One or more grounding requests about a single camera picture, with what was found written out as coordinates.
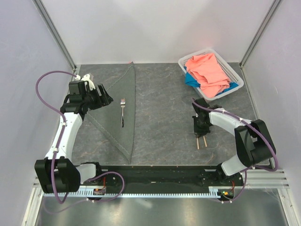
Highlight silver metal fork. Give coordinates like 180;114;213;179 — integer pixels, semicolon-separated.
120;98;126;128

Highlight grey cloth napkin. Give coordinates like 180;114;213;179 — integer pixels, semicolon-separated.
80;63;136;164

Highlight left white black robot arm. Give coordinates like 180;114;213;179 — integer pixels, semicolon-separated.
34;81;113;194

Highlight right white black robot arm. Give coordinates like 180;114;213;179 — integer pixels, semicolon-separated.
192;98;278;186

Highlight blue cloth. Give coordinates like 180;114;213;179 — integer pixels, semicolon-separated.
185;73;238;95

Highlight salmon pink cloth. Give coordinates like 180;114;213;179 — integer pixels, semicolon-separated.
185;53;230;98

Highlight white plastic basket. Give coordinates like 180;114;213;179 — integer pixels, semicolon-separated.
178;48;244;103

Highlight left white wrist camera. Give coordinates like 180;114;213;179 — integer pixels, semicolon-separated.
75;73;95;90

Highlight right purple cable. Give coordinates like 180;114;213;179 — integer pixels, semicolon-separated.
191;97;279;204

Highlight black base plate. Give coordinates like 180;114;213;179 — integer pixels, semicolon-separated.
84;165;244;191

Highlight slotted cable duct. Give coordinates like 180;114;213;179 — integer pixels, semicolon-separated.
43;187;233;199

